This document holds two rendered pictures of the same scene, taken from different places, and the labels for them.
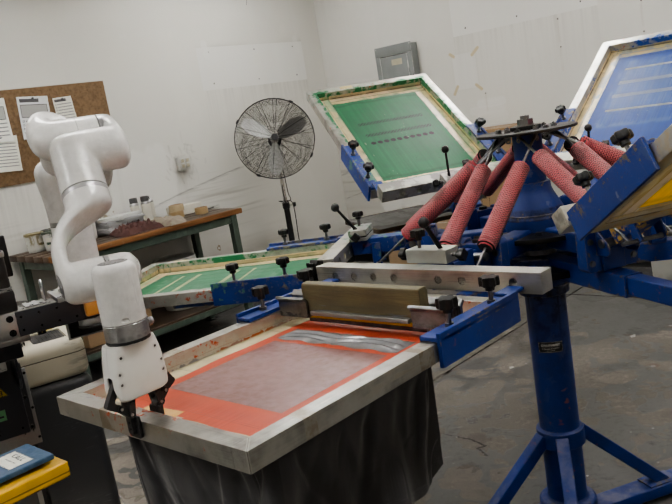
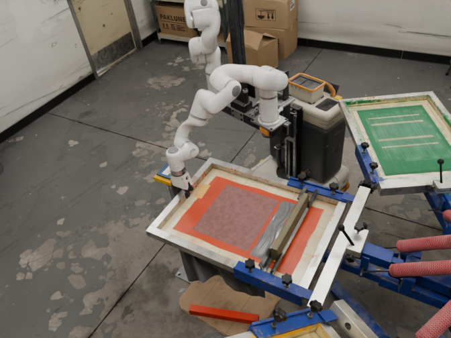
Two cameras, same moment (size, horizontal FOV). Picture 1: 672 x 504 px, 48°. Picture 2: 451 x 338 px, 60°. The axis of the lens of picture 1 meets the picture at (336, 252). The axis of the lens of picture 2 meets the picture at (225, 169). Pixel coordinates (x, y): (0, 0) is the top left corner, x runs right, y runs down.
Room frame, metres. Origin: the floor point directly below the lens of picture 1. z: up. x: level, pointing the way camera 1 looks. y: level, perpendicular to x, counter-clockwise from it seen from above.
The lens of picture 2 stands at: (1.26, -1.10, 2.38)
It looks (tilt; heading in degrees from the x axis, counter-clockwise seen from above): 41 degrees down; 81
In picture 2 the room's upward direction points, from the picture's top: 8 degrees counter-clockwise
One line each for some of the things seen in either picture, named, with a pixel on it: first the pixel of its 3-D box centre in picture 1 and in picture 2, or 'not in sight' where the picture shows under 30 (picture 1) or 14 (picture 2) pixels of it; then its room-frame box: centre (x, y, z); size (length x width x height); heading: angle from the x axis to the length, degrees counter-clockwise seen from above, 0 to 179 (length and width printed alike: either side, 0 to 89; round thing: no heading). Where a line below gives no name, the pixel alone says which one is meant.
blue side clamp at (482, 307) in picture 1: (473, 326); (268, 282); (1.50, -0.25, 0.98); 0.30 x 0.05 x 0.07; 136
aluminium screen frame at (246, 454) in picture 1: (298, 353); (247, 216); (1.52, 0.11, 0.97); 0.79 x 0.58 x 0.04; 136
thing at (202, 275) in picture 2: (374, 489); (221, 273); (1.34, 0.00, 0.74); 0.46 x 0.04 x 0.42; 136
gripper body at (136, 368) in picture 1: (133, 362); (180, 178); (1.26, 0.37, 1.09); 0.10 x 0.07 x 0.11; 136
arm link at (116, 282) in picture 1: (120, 286); (182, 155); (1.29, 0.38, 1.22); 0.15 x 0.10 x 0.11; 24
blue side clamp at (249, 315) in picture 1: (288, 310); (317, 192); (1.89, 0.15, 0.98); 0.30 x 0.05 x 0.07; 136
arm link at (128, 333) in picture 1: (130, 327); (178, 169); (1.26, 0.37, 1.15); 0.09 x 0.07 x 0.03; 136
